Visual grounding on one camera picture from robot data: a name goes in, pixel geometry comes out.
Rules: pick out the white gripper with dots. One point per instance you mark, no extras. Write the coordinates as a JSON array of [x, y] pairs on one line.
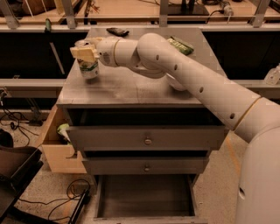
[[105, 52]]

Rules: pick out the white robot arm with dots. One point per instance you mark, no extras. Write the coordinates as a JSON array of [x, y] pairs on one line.
[[253, 118]]

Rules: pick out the white ceramic bowl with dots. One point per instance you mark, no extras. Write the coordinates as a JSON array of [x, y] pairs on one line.
[[174, 83]]

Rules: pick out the black flat pouch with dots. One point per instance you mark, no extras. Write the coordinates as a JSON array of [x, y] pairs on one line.
[[118, 32]]

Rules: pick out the green white item in box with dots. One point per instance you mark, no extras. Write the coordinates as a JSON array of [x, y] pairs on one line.
[[62, 132]]

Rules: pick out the green chip bag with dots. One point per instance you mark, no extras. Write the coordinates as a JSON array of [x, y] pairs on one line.
[[181, 45]]

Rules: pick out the grey metal drawer cabinet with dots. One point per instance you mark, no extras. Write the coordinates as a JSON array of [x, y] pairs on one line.
[[119, 97]]

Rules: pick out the light wooden side box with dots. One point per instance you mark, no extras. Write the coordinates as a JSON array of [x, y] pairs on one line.
[[60, 156]]

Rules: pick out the black equipment stand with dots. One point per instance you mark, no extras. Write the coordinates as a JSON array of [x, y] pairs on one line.
[[18, 167]]

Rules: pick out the grey top drawer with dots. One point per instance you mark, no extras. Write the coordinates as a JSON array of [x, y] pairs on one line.
[[144, 138]]

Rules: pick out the grey middle drawer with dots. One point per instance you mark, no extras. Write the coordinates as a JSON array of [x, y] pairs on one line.
[[145, 165]]

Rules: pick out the grey open bottom drawer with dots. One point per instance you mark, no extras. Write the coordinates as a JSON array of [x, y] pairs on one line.
[[146, 199]]

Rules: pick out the green handled tool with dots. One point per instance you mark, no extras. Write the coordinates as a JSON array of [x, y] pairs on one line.
[[48, 32]]

